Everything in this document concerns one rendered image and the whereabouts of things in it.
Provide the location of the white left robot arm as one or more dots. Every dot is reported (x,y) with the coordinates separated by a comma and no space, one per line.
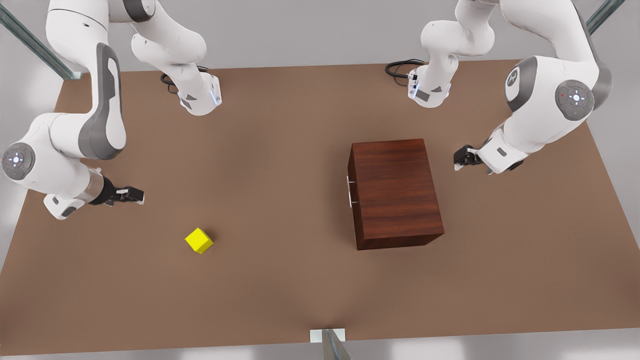
(545,100)

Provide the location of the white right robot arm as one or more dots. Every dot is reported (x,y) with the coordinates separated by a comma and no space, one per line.
(100,115)

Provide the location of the yellow cube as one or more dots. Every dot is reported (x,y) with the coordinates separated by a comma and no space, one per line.
(199,240)

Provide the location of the dark wooden drawer cabinet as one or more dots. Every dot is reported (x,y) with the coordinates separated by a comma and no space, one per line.
(395,192)

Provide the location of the silver frame post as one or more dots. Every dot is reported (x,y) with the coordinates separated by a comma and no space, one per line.
(331,344)
(35,45)
(605,14)

